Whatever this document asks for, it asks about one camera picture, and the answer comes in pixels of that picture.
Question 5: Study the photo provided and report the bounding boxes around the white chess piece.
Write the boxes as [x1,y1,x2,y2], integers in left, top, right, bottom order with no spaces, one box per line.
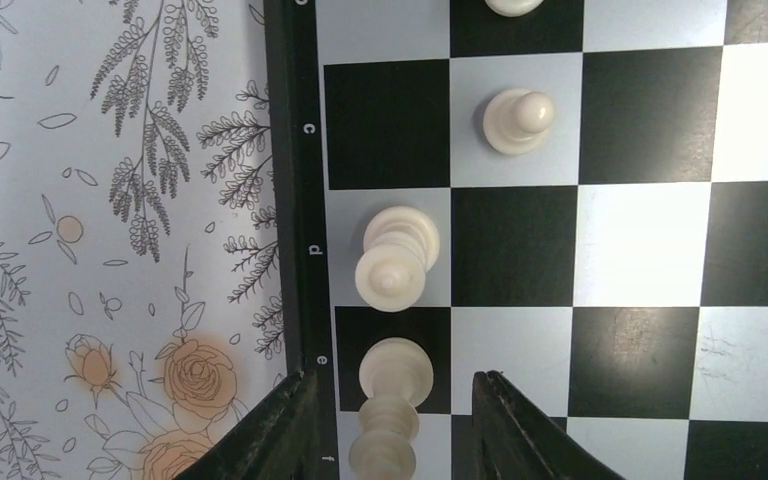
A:
[354,206,441,312]
[485,0,544,18]

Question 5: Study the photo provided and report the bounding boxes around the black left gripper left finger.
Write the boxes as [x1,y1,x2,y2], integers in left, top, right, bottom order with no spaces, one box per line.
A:
[177,371,319,480]

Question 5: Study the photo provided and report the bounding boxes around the white chess pawn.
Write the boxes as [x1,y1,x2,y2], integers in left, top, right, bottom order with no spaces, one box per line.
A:
[482,88,556,156]

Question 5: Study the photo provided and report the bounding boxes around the black and white chessboard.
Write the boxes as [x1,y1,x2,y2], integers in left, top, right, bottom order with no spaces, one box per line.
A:
[264,1,768,479]

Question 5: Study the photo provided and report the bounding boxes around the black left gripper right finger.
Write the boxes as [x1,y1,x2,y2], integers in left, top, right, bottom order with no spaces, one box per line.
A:
[472,370,621,480]

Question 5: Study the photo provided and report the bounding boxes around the white chess king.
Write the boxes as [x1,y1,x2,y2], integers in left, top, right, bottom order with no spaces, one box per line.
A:
[348,337,434,480]

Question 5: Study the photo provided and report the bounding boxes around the floral patterned table mat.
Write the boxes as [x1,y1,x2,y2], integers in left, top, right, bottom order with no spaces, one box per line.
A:
[0,1,286,479]

